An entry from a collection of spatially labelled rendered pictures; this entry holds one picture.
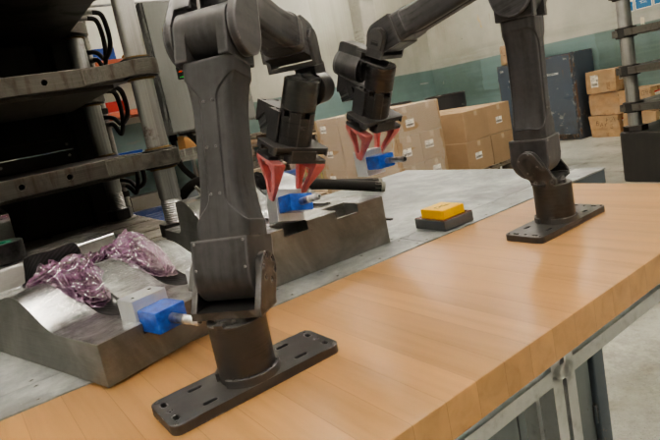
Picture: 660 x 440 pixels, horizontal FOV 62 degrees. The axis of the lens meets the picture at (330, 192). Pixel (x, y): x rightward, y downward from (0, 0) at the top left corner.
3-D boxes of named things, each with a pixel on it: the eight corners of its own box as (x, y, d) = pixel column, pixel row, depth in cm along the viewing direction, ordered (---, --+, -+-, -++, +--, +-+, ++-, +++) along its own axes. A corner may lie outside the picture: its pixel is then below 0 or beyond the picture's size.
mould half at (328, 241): (390, 242, 102) (377, 171, 100) (269, 290, 88) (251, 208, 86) (265, 223, 143) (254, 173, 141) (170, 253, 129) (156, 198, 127)
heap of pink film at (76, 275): (190, 269, 87) (179, 222, 86) (84, 314, 74) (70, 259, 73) (106, 263, 104) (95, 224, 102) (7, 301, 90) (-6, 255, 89)
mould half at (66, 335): (263, 301, 83) (248, 231, 82) (108, 388, 64) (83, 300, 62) (97, 283, 115) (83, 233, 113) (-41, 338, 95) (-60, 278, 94)
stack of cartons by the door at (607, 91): (673, 129, 647) (666, 58, 634) (657, 135, 631) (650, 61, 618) (605, 133, 721) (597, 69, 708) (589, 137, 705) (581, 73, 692)
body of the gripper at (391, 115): (344, 120, 112) (348, 85, 108) (381, 112, 118) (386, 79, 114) (364, 133, 108) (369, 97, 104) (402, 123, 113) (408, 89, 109)
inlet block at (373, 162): (416, 169, 110) (411, 142, 109) (398, 175, 107) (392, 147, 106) (375, 172, 120) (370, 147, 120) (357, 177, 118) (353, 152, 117)
